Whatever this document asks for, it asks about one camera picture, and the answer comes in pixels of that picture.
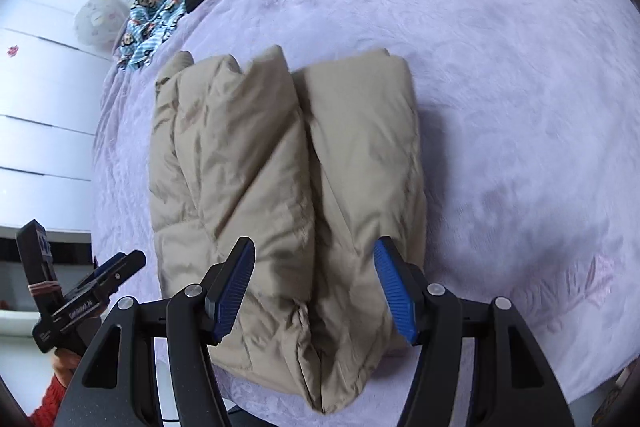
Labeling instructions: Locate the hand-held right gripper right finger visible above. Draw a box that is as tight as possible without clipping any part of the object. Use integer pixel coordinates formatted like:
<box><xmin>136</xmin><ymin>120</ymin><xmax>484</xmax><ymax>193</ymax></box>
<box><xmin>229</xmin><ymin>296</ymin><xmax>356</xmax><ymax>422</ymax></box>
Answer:
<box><xmin>374</xmin><ymin>236</ymin><xmax>576</xmax><ymax>427</ymax></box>

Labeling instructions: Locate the blue monkey print cloth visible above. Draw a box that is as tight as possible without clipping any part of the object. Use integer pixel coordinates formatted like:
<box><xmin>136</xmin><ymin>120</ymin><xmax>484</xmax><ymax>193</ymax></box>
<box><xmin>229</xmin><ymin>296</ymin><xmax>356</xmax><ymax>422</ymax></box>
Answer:
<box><xmin>117</xmin><ymin>0</ymin><xmax>193</xmax><ymax>72</ymax></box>

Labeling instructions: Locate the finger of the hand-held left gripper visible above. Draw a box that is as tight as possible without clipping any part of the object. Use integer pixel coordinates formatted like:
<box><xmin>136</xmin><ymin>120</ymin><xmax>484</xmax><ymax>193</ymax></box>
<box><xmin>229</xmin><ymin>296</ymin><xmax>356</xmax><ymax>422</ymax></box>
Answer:
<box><xmin>75</xmin><ymin>251</ymin><xmax>147</xmax><ymax>308</ymax></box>

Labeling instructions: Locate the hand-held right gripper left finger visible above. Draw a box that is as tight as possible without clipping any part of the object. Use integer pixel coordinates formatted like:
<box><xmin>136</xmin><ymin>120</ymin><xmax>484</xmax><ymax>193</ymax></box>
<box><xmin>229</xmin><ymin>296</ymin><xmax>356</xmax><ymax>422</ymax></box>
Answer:
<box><xmin>55</xmin><ymin>237</ymin><xmax>257</xmax><ymax>427</ymax></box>

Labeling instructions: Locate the person's left forearm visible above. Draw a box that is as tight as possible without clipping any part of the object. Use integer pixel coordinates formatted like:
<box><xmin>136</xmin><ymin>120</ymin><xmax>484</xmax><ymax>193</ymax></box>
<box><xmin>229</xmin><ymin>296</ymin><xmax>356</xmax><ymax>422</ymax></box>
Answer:
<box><xmin>27</xmin><ymin>349</ymin><xmax>83</xmax><ymax>427</ymax></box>

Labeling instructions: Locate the white patterned ball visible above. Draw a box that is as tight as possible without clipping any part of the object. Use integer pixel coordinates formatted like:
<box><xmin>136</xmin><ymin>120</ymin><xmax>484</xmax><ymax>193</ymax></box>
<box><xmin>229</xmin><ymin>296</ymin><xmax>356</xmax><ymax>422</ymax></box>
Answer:
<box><xmin>75</xmin><ymin>0</ymin><xmax>131</xmax><ymax>50</ymax></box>

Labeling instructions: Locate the white drawer cabinet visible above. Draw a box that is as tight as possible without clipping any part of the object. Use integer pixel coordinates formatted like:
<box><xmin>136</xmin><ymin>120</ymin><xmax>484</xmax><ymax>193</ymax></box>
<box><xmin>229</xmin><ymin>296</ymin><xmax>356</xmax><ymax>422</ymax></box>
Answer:
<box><xmin>0</xmin><ymin>0</ymin><xmax>118</xmax><ymax>233</ymax></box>

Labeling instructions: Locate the purple plush blanket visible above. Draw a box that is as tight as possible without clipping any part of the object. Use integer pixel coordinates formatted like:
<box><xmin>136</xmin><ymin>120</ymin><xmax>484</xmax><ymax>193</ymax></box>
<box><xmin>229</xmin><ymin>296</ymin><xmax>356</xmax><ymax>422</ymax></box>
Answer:
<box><xmin>90</xmin><ymin>0</ymin><xmax>640</xmax><ymax>427</ymax></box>

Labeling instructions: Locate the beige puffer jacket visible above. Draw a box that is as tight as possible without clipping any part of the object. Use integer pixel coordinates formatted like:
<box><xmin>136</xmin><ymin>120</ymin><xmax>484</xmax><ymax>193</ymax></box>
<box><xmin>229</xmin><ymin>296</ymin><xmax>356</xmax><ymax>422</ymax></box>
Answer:
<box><xmin>149</xmin><ymin>47</ymin><xmax>428</xmax><ymax>414</ymax></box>

